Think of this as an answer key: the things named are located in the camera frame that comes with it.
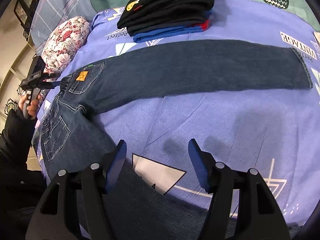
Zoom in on dark blue denim jeans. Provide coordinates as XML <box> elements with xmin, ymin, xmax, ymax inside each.
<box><xmin>40</xmin><ymin>40</ymin><xmax>313</xmax><ymax>239</ymax></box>

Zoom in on black jacket left forearm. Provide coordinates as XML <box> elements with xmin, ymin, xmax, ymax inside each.
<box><xmin>1</xmin><ymin>109</ymin><xmax>36</xmax><ymax>179</ymax></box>

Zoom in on person's left hand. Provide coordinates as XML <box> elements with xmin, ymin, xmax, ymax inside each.
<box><xmin>18</xmin><ymin>93</ymin><xmax>41</xmax><ymax>120</ymax></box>

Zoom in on floral red white pillow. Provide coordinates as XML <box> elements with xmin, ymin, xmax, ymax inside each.
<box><xmin>41</xmin><ymin>16</ymin><xmax>91</xmax><ymax>74</ymax></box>

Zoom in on black framed picture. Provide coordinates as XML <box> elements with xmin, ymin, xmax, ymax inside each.
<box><xmin>14</xmin><ymin>0</ymin><xmax>40</xmax><ymax>41</ymax></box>

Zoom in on blue plaid pillow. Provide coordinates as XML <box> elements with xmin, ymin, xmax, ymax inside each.
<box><xmin>30</xmin><ymin>0</ymin><xmax>96</xmax><ymax>55</ymax></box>

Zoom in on purple printed bed sheet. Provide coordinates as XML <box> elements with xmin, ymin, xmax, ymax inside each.
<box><xmin>64</xmin><ymin>0</ymin><xmax>319</xmax><ymax>225</ymax></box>

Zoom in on black folded garment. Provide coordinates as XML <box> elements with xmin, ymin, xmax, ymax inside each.
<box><xmin>117</xmin><ymin>0</ymin><xmax>215</xmax><ymax>36</ymax></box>

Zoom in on blue folded garment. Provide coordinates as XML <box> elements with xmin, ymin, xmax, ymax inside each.
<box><xmin>130</xmin><ymin>10</ymin><xmax>213</xmax><ymax>43</ymax></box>

